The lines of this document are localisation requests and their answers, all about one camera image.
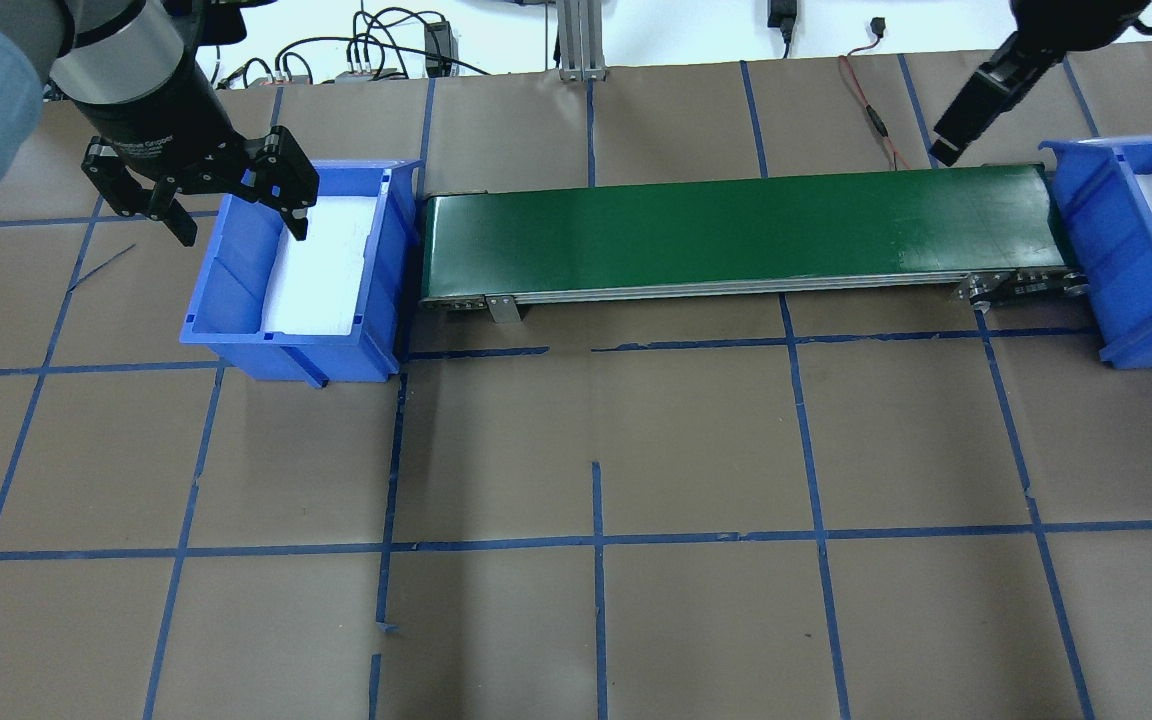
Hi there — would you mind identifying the blue bin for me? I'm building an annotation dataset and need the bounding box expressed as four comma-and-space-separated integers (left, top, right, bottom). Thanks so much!
1043, 135, 1152, 369
179, 159, 420, 387

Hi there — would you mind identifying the green conveyor belt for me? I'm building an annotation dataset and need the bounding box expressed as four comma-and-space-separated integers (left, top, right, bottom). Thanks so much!
419, 165, 1087, 314

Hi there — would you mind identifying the black power adapter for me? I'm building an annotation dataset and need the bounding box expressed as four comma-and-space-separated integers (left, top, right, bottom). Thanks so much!
422, 20, 458, 78

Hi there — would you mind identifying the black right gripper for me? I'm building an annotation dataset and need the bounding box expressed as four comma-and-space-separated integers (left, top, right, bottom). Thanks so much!
931, 1, 1149, 167

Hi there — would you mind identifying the blue bin left side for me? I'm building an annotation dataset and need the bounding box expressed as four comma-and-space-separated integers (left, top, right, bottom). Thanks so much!
179, 159, 420, 387

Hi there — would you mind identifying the blue bin right side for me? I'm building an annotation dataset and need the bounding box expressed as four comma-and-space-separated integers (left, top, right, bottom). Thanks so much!
1043, 135, 1152, 369

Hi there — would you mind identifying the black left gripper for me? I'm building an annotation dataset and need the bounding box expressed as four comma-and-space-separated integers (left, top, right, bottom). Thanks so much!
70, 45, 320, 247

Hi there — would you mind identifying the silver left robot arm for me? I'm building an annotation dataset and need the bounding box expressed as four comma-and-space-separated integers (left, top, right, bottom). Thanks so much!
0, 1, 320, 247

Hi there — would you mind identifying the red thin wire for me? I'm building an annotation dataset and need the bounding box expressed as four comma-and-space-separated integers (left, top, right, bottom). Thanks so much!
838, 18, 912, 170

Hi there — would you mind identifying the aluminium frame post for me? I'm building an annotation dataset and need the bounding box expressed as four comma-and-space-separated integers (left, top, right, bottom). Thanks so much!
554, 0, 608, 82

